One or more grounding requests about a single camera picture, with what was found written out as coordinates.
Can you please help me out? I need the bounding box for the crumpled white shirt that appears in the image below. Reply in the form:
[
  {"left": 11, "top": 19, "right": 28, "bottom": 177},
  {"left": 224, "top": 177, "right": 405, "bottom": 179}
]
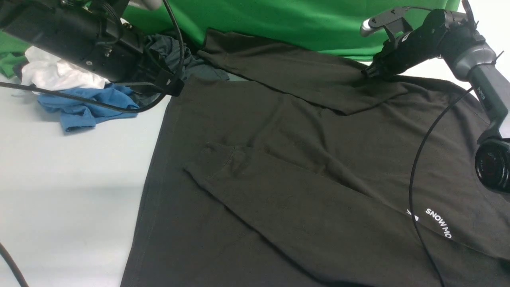
[{"left": 21, "top": 47, "right": 110, "bottom": 91}]

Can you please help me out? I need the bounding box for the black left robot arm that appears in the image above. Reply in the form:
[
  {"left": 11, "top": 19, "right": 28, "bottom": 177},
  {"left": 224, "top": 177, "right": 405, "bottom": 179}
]
[{"left": 1, "top": 0, "right": 184, "bottom": 96}]

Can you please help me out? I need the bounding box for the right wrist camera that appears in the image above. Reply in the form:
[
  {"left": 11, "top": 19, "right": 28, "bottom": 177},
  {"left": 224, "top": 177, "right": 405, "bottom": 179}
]
[{"left": 359, "top": 7, "right": 414, "bottom": 42}]

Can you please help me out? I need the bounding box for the black right camera cable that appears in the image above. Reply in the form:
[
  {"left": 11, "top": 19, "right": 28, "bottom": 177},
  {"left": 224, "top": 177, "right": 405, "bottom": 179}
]
[{"left": 409, "top": 86, "right": 475, "bottom": 287}]

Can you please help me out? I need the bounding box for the crumpled blue shirt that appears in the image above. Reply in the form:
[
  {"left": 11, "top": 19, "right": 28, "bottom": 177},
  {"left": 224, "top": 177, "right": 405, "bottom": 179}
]
[{"left": 37, "top": 84, "right": 139, "bottom": 132}]

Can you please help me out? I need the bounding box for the crumpled dark teal shirt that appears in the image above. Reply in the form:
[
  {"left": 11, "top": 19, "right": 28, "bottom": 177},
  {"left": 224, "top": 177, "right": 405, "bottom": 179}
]
[{"left": 129, "top": 34, "right": 230, "bottom": 108}]

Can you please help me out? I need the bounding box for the dark gray long-sleeved shirt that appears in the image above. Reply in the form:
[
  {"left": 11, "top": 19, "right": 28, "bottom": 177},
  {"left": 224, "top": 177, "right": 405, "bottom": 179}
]
[{"left": 120, "top": 28, "right": 510, "bottom": 287}]

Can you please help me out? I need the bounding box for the green backdrop cloth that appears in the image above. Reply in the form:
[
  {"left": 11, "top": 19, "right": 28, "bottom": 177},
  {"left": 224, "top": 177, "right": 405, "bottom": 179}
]
[{"left": 0, "top": 0, "right": 459, "bottom": 79}]

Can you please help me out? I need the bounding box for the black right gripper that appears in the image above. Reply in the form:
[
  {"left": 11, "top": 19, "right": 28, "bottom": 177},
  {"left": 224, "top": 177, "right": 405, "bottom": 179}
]
[{"left": 362, "top": 28, "right": 432, "bottom": 79}]

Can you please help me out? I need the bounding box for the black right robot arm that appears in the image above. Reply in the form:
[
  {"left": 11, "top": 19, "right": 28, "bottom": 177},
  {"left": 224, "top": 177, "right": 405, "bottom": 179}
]
[{"left": 359, "top": 6, "right": 510, "bottom": 194}]

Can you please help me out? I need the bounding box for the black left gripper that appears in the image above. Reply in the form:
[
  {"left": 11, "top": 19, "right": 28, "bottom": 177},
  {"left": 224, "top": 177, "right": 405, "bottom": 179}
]
[{"left": 131, "top": 44, "right": 184, "bottom": 96}]

